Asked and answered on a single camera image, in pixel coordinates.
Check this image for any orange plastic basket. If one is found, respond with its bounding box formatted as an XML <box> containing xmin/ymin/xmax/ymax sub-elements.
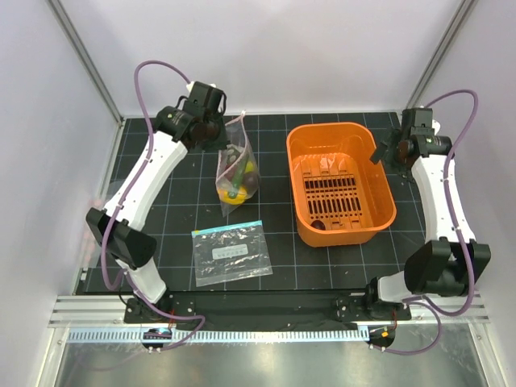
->
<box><xmin>286</xmin><ymin>122</ymin><xmax>397</xmax><ymax>248</ymax></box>

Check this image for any green chili pepper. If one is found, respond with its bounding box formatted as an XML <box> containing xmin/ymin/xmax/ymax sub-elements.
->
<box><xmin>231</xmin><ymin>155</ymin><xmax>248</xmax><ymax>192</ymax></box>

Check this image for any green apple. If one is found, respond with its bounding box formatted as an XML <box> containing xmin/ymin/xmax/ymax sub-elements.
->
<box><xmin>244</xmin><ymin>161</ymin><xmax>256</xmax><ymax>174</ymax></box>

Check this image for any pink zip top bag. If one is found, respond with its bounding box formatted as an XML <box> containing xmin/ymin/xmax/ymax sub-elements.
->
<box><xmin>215</xmin><ymin>110</ymin><xmax>260</xmax><ymax>217</ymax></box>

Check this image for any yellow bell pepper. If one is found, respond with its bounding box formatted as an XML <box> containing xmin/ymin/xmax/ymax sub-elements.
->
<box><xmin>217</xmin><ymin>186</ymin><xmax>248</xmax><ymax>205</ymax></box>

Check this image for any dark purple plum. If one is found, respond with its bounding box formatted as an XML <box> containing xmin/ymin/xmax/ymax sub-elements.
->
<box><xmin>242</xmin><ymin>173</ymin><xmax>260</xmax><ymax>192</ymax></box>

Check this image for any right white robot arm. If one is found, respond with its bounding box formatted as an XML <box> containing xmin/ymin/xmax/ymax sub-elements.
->
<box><xmin>363</xmin><ymin>107</ymin><xmax>491</xmax><ymax>319</ymax></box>

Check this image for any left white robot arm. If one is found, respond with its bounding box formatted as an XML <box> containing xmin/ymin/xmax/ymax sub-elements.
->
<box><xmin>85</xmin><ymin>81</ymin><xmax>229</xmax><ymax>323</ymax></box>

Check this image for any blue zip top bag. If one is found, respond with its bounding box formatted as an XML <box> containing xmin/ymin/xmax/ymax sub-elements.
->
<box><xmin>191</xmin><ymin>220</ymin><xmax>273</xmax><ymax>287</ymax></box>

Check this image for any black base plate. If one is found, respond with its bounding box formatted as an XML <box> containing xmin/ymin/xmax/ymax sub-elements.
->
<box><xmin>123</xmin><ymin>286</ymin><xmax>413</xmax><ymax>328</ymax></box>

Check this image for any white slotted cable duct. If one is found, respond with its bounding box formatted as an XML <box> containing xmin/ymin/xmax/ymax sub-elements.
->
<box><xmin>67</xmin><ymin>326</ymin><xmax>369</xmax><ymax>344</ymax></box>

